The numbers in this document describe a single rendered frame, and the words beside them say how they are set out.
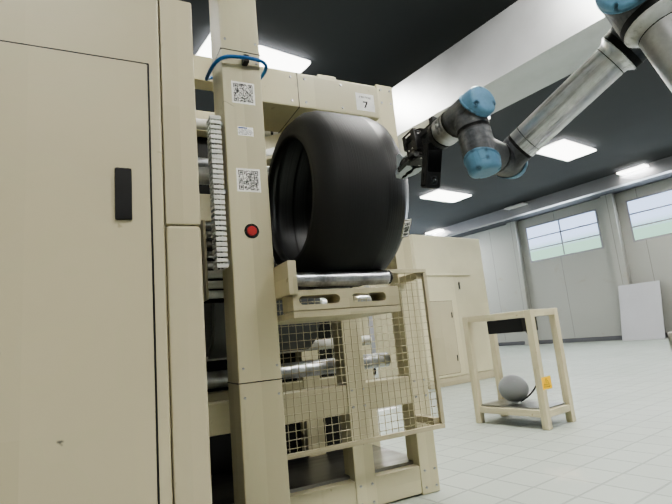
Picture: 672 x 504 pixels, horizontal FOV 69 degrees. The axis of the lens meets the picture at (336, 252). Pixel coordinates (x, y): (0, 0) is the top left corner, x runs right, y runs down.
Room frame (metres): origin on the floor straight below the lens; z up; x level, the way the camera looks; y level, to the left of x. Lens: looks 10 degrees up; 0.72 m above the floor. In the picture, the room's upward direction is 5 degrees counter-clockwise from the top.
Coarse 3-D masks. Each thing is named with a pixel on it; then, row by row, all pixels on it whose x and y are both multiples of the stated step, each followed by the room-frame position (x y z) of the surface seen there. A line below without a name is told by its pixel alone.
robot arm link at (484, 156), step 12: (480, 120) 1.01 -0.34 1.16; (468, 132) 1.01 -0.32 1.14; (480, 132) 1.00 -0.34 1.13; (468, 144) 1.02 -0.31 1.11; (480, 144) 1.00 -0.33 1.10; (492, 144) 1.01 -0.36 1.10; (504, 144) 1.06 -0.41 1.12; (468, 156) 1.02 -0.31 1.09; (480, 156) 1.00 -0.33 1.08; (492, 156) 1.00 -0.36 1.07; (504, 156) 1.05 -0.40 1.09; (468, 168) 1.03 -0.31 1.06; (480, 168) 1.01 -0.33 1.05; (492, 168) 1.01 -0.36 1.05
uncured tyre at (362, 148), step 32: (288, 128) 1.53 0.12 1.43; (320, 128) 1.37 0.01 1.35; (352, 128) 1.40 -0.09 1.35; (384, 128) 1.48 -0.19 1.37; (288, 160) 1.76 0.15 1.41; (320, 160) 1.34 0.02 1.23; (352, 160) 1.34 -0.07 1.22; (384, 160) 1.39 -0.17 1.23; (288, 192) 1.84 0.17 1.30; (320, 192) 1.35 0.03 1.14; (352, 192) 1.34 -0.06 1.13; (384, 192) 1.39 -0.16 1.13; (288, 224) 1.86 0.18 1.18; (320, 224) 1.38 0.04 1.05; (352, 224) 1.38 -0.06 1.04; (384, 224) 1.42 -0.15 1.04; (288, 256) 1.81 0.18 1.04; (320, 256) 1.44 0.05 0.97; (352, 256) 1.45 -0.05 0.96; (384, 256) 1.50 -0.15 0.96
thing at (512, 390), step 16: (464, 320) 3.85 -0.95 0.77; (480, 320) 3.73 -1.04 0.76; (496, 320) 3.70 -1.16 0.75; (512, 320) 3.59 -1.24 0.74; (528, 320) 3.40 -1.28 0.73; (464, 336) 3.87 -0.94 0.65; (496, 336) 4.03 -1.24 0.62; (528, 336) 3.42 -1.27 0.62; (560, 336) 3.58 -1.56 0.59; (496, 352) 4.01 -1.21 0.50; (560, 352) 3.57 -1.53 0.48; (496, 368) 4.02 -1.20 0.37; (560, 368) 3.58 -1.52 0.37; (496, 384) 4.04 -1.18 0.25; (512, 384) 3.69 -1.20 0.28; (544, 384) 3.40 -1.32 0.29; (560, 384) 3.60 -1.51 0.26; (480, 400) 3.84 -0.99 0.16; (496, 400) 3.97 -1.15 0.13; (512, 400) 3.73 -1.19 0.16; (528, 400) 3.83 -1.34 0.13; (544, 400) 3.39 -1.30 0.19; (480, 416) 3.83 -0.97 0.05; (528, 416) 3.50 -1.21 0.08; (544, 416) 3.40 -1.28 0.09
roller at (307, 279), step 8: (304, 272) 1.42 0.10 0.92; (312, 272) 1.43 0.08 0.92; (320, 272) 1.44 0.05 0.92; (328, 272) 1.45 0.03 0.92; (336, 272) 1.46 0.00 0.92; (344, 272) 1.48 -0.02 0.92; (352, 272) 1.49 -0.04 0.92; (360, 272) 1.50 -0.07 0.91; (368, 272) 1.51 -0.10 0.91; (376, 272) 1.52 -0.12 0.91; (384, 272) 1.54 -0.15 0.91; (304, 280) 1.41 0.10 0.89; (312, 280) 1.42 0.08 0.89; (320, 280) 1.43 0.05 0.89; (328, 280) 1.44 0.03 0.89; (336, 280) 1.46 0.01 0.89; (344, 280) 1.47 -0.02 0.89; (352, 280) 1.48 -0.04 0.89; (360, 280) 1.49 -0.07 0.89; (368, 280) 1.51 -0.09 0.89; (376, 280) 1.52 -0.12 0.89; (384, 280) 1.54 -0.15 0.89
